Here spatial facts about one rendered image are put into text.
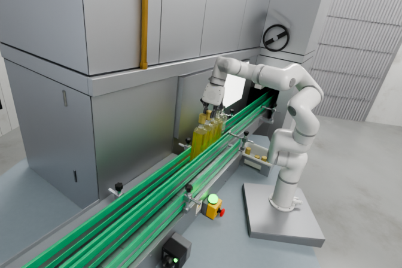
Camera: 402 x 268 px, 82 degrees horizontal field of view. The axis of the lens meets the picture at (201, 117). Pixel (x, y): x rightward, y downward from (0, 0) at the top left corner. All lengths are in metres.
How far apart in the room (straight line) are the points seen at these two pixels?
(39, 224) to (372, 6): 5.04
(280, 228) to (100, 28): 1.05
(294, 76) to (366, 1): 4.12
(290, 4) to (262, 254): 1.72
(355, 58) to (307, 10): 3.13
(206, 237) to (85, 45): 0.87
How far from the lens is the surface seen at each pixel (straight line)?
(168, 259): 0.96
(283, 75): 0.93
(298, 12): 2.08
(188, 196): 0.94
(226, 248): 1.10
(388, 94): 5.73
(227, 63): 1.07
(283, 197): 1.23
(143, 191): 1.04
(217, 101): 1.13
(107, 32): 0.81
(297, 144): 1.03
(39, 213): 1.28
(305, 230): 1.23
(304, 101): 0.92
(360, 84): 5.30
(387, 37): 5.29
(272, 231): 1.16
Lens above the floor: 1.62
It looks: 25 degrees down
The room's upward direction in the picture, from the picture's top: 8 degrees clockwise
